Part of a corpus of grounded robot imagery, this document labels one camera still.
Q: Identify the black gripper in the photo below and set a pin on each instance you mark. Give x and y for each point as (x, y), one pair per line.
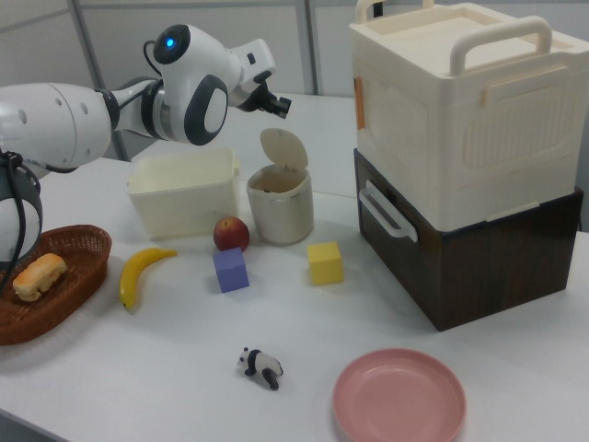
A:
(257, 96)

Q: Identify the brown and cream cabinet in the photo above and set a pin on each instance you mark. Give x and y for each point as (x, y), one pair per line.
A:
(414, 138)

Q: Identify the pink plastic plate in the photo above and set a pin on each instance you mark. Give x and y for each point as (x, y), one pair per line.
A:
(400, 396)

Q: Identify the yellow banana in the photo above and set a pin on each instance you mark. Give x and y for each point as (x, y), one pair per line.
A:
(135, 276)

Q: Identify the cream mini trash can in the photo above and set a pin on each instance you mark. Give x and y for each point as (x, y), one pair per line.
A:
(280, 212)

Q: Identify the white plastic storage bin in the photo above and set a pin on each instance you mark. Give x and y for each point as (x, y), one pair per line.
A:
(184, 207)

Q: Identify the toasted bread loaf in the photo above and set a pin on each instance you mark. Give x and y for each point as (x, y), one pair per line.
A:
(39, 276)

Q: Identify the brown wicker basket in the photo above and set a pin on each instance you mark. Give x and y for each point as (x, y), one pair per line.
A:
(69, 294)

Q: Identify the dark brown drawer box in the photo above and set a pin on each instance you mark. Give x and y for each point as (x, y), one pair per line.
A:
(497, 276)

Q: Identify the red apple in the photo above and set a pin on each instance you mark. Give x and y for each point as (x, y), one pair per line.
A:
(231, 235)

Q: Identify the cream trash can lid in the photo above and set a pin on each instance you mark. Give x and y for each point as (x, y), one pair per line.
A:
(283, 147)

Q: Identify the purple foam cube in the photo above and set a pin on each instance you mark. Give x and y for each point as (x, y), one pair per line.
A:
(231, 271)

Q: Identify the small panda figurine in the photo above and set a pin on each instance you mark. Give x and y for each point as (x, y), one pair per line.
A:
(257, 364)

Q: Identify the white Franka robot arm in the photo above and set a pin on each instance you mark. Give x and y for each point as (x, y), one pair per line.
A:
(55, 124)

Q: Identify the yellow foam cube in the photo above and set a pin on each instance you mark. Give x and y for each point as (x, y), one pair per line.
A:
(326, 264)

